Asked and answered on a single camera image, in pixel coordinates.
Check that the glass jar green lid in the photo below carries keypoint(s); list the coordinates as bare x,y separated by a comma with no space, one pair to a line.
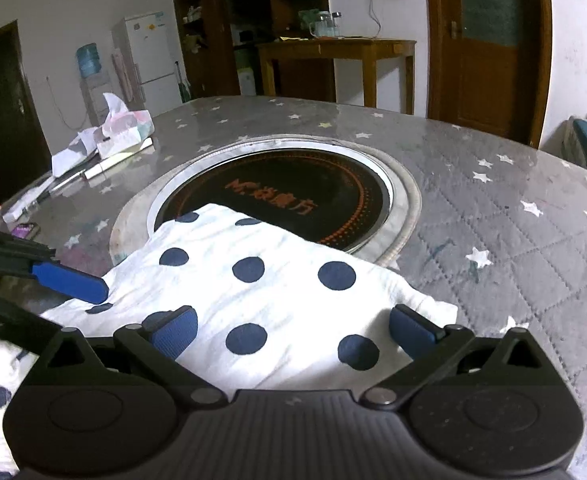
307,22

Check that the white bin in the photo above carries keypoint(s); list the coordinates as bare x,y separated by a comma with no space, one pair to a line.
247,81

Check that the grey star quilted table cover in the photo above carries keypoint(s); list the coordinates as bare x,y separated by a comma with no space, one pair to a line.
498,260

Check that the white water dispenser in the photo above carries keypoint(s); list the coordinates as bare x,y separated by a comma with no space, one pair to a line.
97,100

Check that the dark wooden door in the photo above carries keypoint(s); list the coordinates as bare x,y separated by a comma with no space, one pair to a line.
3,120

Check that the brown wooden side table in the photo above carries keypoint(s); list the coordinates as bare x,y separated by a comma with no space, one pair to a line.
333,50

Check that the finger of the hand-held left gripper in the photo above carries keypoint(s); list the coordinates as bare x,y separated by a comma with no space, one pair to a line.
73,282
13,317

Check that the brown wooden door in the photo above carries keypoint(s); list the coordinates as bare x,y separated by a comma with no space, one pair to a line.
488,60

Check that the white marker pen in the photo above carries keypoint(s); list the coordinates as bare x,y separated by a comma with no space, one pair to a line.
118,160

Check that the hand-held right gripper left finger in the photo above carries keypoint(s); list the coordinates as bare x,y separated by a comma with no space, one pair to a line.
176,334

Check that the crumpled white paper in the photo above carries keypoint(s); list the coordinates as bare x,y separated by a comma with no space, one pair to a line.
75,152

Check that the silver pen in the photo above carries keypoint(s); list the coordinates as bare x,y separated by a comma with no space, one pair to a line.
60,183

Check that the round black induction cooktop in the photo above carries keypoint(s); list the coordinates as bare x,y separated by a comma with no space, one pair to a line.
298,195

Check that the dark wooden shelf cabinet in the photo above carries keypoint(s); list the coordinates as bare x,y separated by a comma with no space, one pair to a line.
213,20

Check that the blue water bottle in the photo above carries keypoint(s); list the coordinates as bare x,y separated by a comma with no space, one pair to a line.
89,60

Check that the pink hanging cloth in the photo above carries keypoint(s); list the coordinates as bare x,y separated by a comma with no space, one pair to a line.
122,77

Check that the white refrigerator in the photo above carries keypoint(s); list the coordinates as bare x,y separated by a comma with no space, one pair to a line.
151,55

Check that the floral tissue pack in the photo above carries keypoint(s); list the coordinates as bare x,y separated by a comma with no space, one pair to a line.
123,127

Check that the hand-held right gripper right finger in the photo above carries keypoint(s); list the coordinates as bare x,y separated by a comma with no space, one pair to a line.
412,332

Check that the white navy polka dot garment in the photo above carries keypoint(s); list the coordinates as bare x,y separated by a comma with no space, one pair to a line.
273,310

